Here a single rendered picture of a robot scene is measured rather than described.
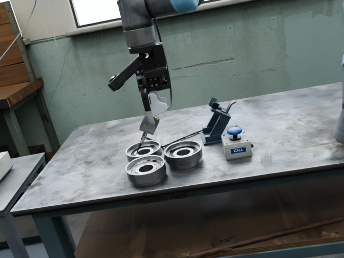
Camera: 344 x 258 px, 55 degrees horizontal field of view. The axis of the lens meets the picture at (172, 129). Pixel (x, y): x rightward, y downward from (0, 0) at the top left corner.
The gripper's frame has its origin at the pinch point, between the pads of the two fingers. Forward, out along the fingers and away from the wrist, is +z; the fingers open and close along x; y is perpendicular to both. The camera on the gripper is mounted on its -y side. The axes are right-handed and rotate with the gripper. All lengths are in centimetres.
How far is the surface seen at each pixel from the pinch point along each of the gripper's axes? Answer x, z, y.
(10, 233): 10, 35, -58
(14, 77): 153, 2, -106
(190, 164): -7.9, 11.5, 8.5
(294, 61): 154, 30, 97
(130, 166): -5.9, 9.9, -7.4
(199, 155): -6.1, 10.5, 11.3
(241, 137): -3.6, 8.7, 23.5
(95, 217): 15, 38, -29
